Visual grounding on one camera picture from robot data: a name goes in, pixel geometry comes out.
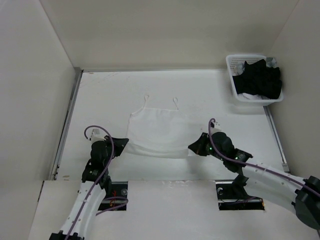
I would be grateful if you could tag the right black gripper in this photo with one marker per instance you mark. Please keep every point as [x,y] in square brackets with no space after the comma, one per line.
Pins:
[198,146]

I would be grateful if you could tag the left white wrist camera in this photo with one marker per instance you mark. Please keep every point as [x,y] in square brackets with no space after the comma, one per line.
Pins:
[96,136]

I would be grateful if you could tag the white plastic basket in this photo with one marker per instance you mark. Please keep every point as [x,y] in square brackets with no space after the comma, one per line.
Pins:
[231,61]

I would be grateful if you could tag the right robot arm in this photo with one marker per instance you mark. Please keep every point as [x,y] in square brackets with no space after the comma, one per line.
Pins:
[299,195]

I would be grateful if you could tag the black tank top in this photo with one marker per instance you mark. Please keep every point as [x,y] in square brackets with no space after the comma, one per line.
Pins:
[259,79]

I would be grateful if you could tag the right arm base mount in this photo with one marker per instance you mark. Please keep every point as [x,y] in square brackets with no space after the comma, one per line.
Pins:
[232,196]

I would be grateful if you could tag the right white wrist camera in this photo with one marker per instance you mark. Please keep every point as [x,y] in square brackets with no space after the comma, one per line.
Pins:
[214,127]

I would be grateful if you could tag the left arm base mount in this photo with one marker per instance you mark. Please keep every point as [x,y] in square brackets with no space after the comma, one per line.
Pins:
[117,195]

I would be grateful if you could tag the white tank top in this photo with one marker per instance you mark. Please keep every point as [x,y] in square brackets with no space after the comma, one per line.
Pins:
[158,132]

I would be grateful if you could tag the white garment in basket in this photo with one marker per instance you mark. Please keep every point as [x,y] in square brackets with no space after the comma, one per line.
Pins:
[250,97]

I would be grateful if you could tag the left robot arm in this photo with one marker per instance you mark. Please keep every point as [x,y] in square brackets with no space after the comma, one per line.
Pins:
[95,186]

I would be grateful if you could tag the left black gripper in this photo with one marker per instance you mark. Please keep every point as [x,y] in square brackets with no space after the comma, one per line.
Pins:
[119,144]

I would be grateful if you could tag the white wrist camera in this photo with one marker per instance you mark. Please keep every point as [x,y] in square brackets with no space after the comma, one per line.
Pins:
[96,136]
[214,127]

